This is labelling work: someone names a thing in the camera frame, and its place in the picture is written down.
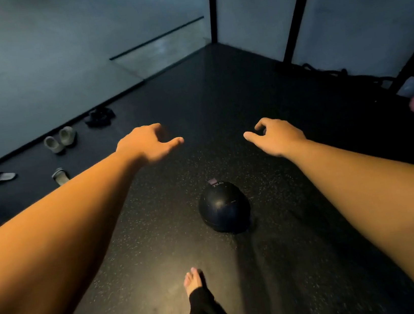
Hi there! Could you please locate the person's right hand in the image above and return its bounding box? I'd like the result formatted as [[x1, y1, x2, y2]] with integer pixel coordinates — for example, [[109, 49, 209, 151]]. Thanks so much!
[[241, 112, 310, 163]]

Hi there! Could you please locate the person's left hand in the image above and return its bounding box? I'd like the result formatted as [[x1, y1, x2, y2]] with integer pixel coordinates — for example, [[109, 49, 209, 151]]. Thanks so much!
[[112, 120, 187, 170]]

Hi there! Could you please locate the person's right forearm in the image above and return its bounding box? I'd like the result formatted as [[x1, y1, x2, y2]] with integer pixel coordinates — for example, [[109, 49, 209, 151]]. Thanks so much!
[[281, 124, 414, 314]]

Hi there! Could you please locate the person's left forearm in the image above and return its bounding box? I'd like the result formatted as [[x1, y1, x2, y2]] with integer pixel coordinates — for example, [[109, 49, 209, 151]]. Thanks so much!
[[0, 148, 164, 314]]

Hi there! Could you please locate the black sandal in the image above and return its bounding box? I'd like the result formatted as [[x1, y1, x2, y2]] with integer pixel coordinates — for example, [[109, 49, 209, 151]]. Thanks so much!
[[97, 105, 116, 121], [83, 109, 111, 129]]

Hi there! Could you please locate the black medicine ball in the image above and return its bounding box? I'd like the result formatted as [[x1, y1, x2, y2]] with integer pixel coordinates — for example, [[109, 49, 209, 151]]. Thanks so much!
[[195, 174, 255, 238]]

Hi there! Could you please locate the beige slide sandal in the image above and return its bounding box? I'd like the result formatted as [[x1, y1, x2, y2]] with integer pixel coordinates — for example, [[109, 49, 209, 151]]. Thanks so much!
[[43, 134, 66, 156], [58, 125, 78, 147]]

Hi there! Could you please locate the person's bare foot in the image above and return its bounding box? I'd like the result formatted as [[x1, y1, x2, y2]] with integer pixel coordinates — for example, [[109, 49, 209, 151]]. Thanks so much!
[[182, 266, 206, 297]]

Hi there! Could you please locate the black battle rope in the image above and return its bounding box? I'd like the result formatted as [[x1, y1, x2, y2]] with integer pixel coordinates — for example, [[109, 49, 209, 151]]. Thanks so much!
[[299, 51, 395, 97]]

